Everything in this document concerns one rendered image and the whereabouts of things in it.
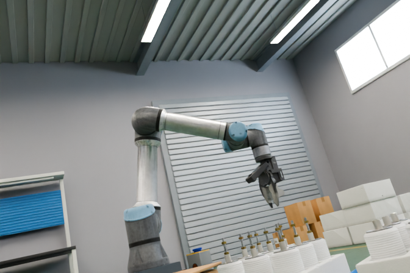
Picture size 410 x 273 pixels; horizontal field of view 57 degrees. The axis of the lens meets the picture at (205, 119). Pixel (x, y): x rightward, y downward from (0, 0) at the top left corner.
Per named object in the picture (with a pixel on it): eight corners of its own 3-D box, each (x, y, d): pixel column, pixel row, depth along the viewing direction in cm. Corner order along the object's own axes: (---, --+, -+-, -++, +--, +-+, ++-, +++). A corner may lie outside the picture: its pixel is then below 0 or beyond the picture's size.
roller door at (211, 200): (188, 274, 609) (152, 99, 706) (186, 274, 620) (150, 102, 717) (337, 232, 749) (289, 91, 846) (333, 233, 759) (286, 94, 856)
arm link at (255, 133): (242, 130, 173) (260, 125, 173) (249, 152, 169) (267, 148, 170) (244, 124, 165) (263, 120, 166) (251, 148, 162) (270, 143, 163)
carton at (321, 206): (335, 217, 524) (328, 195, 534) (322, 220, 515) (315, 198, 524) (323, 220, 550) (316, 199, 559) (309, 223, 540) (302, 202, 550)
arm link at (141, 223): (125, 244, 134) (118, 206, 139) (132, 245, 147) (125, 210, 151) (158, 236, 135) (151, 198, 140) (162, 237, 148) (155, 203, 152)
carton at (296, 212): (316, 222, 508) (310, 199, 517) (303, 225, 497) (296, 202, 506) (303, 225, 533) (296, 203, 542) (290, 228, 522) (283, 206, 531)
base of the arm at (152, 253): (133, 273, 128) (128, 242, 131) (124, 275, 141) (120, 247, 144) (175, 262, 134) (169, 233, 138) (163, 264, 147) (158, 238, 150)
